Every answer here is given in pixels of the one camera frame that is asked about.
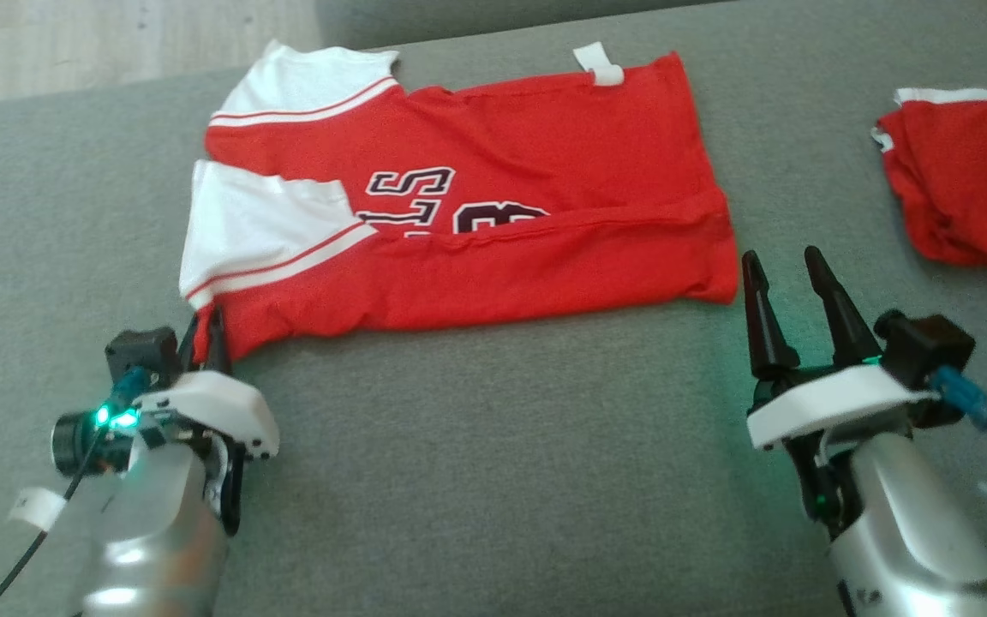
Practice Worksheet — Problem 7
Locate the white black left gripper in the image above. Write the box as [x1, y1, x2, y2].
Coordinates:
[131, 306, 281, 461]

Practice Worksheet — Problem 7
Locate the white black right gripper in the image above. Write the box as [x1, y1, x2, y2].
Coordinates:
[741, 245, 942, 453]

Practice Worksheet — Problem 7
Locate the red garment with white hem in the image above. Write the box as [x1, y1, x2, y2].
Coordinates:
[870, 86, 987, 295]

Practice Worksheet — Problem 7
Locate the red white printed jersey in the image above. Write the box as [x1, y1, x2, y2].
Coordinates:
[177, 39, 740, 363]

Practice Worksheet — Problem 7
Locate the black right cable teal plug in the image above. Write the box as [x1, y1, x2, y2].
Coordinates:
[929, 366, 987, 495]

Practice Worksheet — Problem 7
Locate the white cable label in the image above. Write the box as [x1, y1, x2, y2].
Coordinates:
[7, 486, 67, 531]

